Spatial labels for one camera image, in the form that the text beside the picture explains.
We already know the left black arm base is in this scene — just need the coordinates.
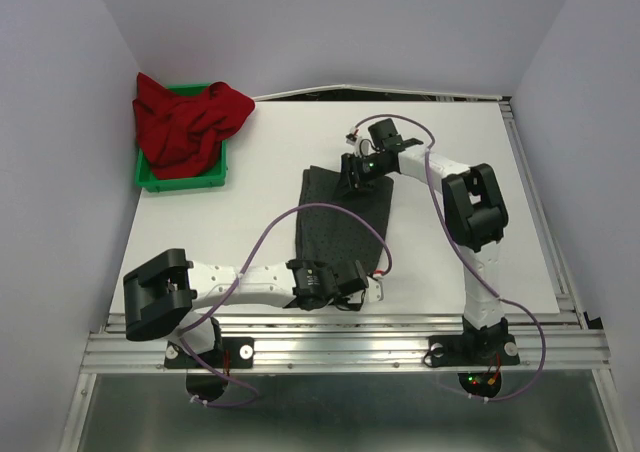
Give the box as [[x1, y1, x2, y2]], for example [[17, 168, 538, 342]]
[[164, 336, 255, 371]]

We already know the white back wall trim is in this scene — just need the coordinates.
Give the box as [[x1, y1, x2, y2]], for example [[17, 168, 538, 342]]
[[253, 84, 511, 102]]

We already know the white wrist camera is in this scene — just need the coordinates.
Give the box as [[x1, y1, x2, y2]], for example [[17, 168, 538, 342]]
[[346, 129, 375, 157], [361, 275, 384, 304]]

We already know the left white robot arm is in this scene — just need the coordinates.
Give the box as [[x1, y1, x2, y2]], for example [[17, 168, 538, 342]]
[[123, 249, 383, 366]]

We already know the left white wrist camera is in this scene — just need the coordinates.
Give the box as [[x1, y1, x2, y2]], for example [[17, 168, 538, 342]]
[[361, 275, 384, 304]]

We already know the green plastic bin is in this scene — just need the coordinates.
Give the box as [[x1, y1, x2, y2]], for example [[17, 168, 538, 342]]
[[133, 74, 230, 192]]

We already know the dark grey dotted skirt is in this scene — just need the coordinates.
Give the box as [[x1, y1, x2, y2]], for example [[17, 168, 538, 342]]
[[295, 166, 394, 274]]

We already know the aluminium rail frame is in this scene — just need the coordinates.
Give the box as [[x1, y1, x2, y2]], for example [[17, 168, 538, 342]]
[[61, 100, 633, 451]]

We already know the red skirt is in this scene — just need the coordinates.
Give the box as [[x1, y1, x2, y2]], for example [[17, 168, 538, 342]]
[[133, 73, 255, 180]]

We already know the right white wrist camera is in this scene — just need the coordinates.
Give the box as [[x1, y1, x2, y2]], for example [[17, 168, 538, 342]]
[[346, 129, 375, 157]]

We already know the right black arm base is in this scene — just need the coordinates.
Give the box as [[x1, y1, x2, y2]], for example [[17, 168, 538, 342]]
[[422, 334, 520, 368]]

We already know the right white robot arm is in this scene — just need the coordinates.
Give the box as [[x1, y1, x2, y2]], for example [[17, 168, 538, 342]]
[[339, 114, 509, 362]]

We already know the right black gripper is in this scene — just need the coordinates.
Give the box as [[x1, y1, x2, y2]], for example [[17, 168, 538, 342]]
[[330, 152, 391, 201]]

